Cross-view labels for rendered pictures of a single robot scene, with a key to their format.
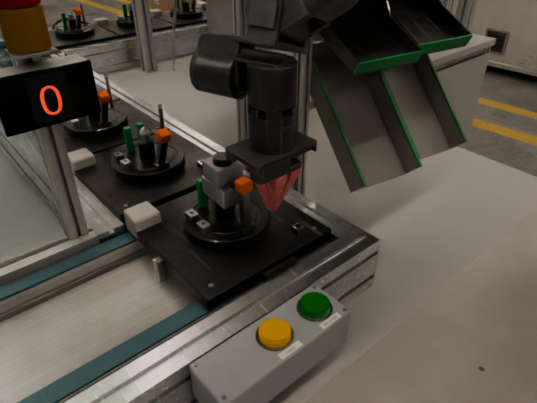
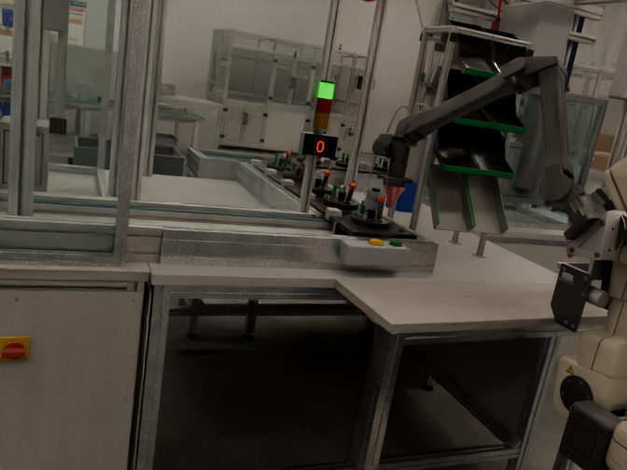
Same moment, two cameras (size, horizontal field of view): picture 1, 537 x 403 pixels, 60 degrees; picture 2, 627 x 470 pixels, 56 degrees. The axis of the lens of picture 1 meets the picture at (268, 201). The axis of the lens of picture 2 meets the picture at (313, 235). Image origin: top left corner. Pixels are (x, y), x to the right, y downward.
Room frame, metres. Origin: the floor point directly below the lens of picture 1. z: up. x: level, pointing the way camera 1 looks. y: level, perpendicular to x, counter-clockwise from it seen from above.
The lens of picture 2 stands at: (-1.36, -0.34, 1.40)
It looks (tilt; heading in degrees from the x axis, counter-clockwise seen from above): 14 degrees down; 17
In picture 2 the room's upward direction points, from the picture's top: 9 degrees clockwise
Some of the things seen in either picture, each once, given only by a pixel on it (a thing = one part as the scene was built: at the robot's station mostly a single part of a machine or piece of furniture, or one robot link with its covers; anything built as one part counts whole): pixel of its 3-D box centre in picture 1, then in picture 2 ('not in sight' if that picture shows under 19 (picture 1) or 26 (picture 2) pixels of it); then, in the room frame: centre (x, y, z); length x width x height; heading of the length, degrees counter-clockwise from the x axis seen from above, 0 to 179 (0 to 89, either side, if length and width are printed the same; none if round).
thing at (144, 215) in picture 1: (143, 220); (332, 214); (0.62, 0.21, 0.97); 0.05 x 0.05 x 0.04; 41
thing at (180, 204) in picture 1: (227, 229); (369, 226); (0.61, 0.07, 0.96); 0.24 x 0.24 x 0.02; 41
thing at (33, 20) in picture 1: (24, 26); (321, 120); (0.57, 0.29, 1.28); 0.05 x 0.05 x 0.05
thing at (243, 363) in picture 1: (274, 350); (373, 253); (0.39, -0.01, 0.93); 0.21 x 0.07 x 0.06; 131
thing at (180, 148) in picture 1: (145, 145); (341, 194); (0.80, 0.23, 1.01); 0.24 x 0.24 x 0.13; 41
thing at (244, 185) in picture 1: (241, 200); (379, 207); (0.57, 0.04, 1.04); 0.04 x 0.02 x 0.08; 41
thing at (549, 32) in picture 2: not in sight; (522, 97); (1.93, -0.32, 1.50); 0.38 x 0.21 x 0.88; 41
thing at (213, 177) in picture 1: (220, 173); (373, 197); (0.61, 0.07, 1.06); 0.08 x 0.04 x 0.07; 38
